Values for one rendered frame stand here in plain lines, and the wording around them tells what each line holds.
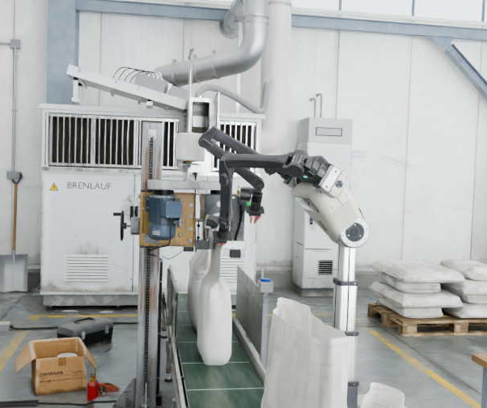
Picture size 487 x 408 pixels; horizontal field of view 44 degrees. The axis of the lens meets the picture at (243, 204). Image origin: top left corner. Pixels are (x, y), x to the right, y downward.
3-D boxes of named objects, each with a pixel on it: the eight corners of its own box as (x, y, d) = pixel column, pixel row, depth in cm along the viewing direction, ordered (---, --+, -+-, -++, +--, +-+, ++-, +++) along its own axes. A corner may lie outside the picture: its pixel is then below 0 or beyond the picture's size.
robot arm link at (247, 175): (203, 136, 316) (204, 133, 327) (196, 144, 317) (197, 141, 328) (266, 184, 324) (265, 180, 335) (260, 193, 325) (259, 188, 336)
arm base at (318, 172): (328, 165, 274) (315, 187, 273) (314, 155, 272) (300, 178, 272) (334, 164, 265) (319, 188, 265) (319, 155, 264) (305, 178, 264)
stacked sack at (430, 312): (445, 319, 570) (446, 307, 569) (401, 320, 563) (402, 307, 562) (414, 303, 635) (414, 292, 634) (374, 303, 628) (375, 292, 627)
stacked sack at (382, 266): (444, 278, 601) (445, 264, 600) (381, 277, 593) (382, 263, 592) (426, 270, 644) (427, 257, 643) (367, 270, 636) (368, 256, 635)
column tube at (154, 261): (155, 410, 363) (163, 122, 354) (135, 411, 361) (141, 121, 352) (155, 403, 374) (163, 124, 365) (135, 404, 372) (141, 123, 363)
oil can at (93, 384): (98, 404, 374) (98, 367, 373) (85, 404, 373) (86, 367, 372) (99, 395, 389) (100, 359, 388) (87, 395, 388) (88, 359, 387)
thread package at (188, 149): (205, 163, 333) (206, 132, 332) (175, 161, 330) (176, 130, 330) (203, 163, 350) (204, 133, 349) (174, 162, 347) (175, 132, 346)
